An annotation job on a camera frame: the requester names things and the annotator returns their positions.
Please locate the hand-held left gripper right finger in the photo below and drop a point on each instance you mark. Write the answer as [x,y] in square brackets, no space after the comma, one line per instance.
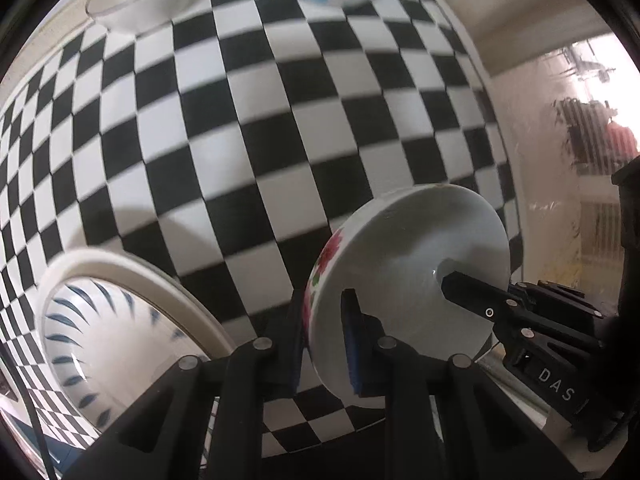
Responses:
[354,355]

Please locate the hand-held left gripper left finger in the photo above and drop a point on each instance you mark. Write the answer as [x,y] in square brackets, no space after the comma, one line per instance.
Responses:
[285,360]

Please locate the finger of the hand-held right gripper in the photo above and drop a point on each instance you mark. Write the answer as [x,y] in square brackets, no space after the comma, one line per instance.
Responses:
[475,297]

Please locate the white bowl red flowers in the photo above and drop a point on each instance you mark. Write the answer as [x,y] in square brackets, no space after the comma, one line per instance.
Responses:
[415,260]

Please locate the blue striped plate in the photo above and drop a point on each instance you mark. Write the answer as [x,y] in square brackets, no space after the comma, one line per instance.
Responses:
[115,350]

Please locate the patterned glass sliding door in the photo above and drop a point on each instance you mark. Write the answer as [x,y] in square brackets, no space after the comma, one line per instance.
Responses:
[565,135]

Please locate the black white checkered cloth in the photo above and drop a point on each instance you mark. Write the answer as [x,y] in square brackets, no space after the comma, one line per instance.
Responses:
[250,135]

